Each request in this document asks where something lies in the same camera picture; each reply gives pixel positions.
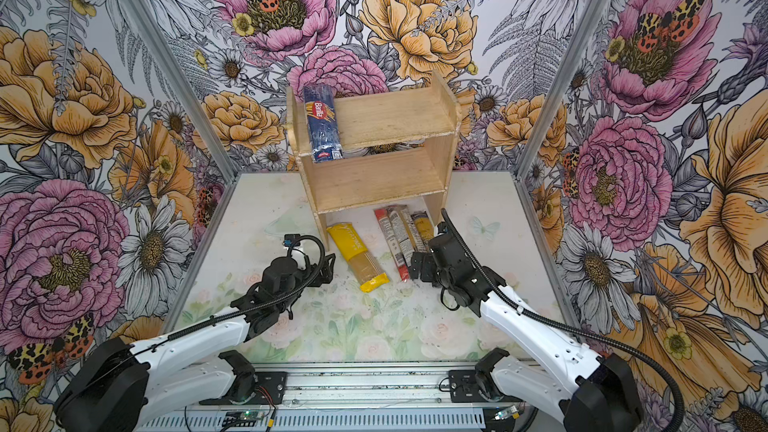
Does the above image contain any yellow blue spaghetti bag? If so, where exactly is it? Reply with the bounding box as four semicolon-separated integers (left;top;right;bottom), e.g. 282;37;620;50
411;211;434;245

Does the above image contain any clear blue-end spaghetti bag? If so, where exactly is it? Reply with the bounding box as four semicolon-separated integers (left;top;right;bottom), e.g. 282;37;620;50
386;205;427;267

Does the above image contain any blue Barilla pasta box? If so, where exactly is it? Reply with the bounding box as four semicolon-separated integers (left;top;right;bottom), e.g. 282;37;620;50
302;84;343;163

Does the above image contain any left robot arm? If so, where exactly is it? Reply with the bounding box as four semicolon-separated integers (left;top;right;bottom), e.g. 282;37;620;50
54;255;335;431

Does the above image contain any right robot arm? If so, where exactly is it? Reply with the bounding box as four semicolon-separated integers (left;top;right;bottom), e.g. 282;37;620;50
421;221;643;431

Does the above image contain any wooden two-tier shelf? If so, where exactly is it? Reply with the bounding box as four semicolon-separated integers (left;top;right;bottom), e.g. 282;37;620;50
285;74;461;240

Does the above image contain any red spaghetti bag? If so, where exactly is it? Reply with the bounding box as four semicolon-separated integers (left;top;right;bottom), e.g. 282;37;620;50
374;208;410;282

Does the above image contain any right green circuit board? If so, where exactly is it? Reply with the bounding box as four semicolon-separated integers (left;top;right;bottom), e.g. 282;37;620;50
493;405;520;421

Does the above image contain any green circuit board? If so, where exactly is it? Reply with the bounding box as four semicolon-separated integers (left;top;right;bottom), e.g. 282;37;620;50
493;405;520;421
222;410;267;428

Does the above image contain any left green circuit board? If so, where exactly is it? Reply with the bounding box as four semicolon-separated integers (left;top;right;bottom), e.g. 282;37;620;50
222;410;267;428

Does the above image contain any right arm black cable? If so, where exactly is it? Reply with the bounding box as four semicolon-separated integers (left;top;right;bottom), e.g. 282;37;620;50
440;208;686;432

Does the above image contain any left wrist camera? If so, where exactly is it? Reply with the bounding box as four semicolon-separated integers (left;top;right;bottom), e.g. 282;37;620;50
283;233;301;250

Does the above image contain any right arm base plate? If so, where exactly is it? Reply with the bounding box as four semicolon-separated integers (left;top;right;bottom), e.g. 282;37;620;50
447;369;523;403

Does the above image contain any aluminium front rail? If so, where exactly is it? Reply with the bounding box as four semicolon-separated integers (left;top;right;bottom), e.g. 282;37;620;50
149;362;625;412

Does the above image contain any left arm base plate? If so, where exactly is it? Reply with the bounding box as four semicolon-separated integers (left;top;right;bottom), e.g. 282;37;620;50
199;371;287;406

